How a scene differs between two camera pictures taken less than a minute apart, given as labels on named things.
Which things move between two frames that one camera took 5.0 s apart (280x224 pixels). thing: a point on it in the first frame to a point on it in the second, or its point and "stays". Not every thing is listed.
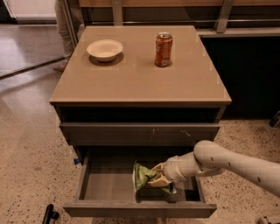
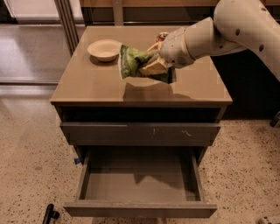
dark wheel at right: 275,120 stays
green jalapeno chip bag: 141,175 to 129,60
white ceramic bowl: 105,50 stays
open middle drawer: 106,187 stays
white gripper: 171,171 to 175,48
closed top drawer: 138,134 stays
